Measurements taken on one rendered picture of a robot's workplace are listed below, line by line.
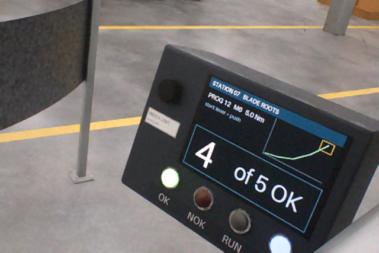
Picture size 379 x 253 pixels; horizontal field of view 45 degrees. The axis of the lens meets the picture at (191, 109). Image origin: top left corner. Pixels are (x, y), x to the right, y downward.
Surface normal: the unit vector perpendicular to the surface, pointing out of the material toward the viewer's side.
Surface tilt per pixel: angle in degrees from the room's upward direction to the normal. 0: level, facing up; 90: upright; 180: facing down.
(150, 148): 75
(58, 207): 0
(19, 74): 90
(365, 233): 43
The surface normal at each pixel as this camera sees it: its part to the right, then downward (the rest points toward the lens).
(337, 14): -0.83, 0.10
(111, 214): 0.17, -0.89
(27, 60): 0.90, 0.32
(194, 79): -0.55, 0.00
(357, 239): -0.52, -0.84
